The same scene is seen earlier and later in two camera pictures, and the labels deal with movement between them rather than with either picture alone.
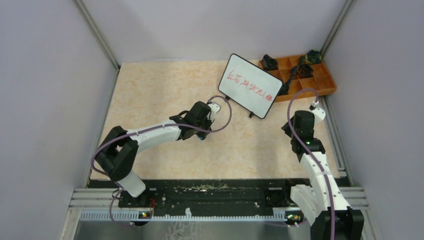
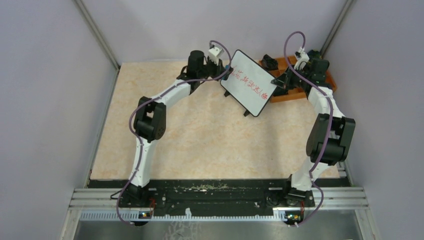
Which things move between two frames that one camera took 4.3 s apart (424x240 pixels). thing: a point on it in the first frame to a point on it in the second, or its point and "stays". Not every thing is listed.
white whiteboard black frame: [250, 86] stays
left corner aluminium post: [99, 34] stays
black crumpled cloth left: [269, 63] stays
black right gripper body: [286, 129] to [293, 80]
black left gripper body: [206, 124] to [210, 69]
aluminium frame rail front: [87, 199] stays
